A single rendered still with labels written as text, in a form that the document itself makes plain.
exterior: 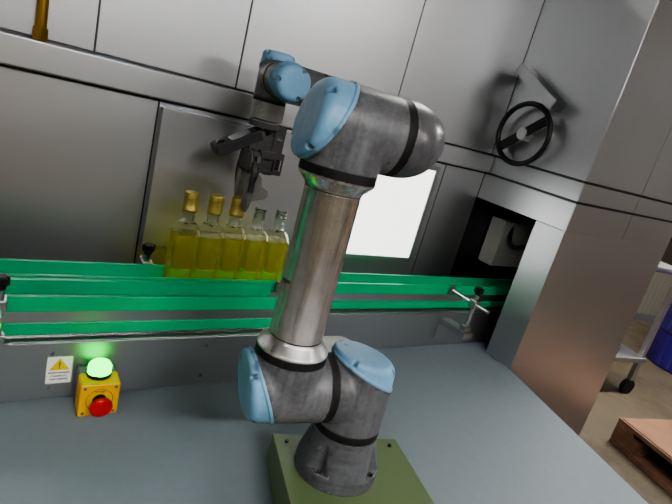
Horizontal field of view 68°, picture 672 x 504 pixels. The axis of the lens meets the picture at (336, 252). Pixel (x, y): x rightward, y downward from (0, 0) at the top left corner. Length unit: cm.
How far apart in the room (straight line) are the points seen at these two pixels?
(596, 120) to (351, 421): 120
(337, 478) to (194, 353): 44
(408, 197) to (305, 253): 97
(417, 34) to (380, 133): 93
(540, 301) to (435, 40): 88
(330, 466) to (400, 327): 78
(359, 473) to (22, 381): 65
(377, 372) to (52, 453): 57
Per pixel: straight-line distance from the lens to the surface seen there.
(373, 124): 69
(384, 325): 156
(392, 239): 168
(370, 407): 87
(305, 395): 81
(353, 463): 91
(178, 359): 117
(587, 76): 178
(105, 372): 108
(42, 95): 125
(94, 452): 104
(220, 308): 116
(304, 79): 106
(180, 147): 128
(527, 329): 179
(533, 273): 176
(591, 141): 171
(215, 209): 119
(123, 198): 132
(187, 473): 101
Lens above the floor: 143
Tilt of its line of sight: 16 degrees down
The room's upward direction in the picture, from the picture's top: 15 degrees clockwise
